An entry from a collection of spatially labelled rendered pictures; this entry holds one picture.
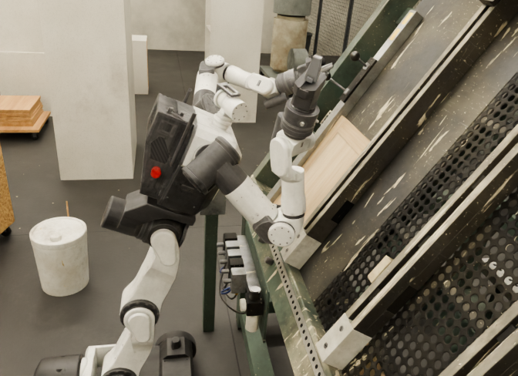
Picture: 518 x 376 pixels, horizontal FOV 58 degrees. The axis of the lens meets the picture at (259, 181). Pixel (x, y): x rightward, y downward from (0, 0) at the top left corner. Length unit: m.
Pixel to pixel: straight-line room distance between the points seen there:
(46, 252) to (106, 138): 1.55
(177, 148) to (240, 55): 4.13
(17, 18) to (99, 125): 2.06
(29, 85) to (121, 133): 2.03
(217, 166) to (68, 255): 1.66
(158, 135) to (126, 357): 0.96
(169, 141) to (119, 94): 2.56
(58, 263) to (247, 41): 3.49
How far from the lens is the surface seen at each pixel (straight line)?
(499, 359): 0.99
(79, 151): 4.17
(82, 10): 3.87
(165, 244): 1.62
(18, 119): 5.25
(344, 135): 1.79
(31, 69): 5.82
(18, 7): 5.75
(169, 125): 1.41
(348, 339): 1.26
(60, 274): 2.88
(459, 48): 1.51
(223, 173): 1.29
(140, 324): 1.82
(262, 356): 2.30
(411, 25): 1.91
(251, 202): 1.31
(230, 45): 5.44
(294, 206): 1.31
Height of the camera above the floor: 1.85
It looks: 26 degrees down
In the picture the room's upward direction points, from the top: 5 degrees clockwise
